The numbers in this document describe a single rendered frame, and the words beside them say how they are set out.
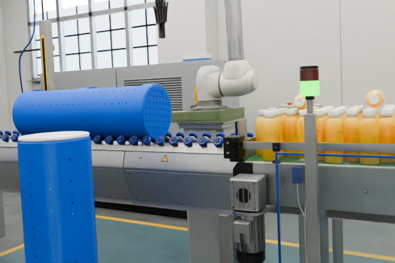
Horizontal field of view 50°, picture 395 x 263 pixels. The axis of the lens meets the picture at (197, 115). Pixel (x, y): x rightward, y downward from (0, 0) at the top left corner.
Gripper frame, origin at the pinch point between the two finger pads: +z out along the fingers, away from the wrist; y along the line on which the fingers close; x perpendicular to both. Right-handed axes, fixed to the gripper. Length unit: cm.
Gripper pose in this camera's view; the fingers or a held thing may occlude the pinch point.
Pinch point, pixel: (161, 31)
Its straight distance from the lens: 216.0
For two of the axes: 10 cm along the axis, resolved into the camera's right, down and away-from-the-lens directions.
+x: 8.5, -0.7, 5.2
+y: 5.2, 0.2, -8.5
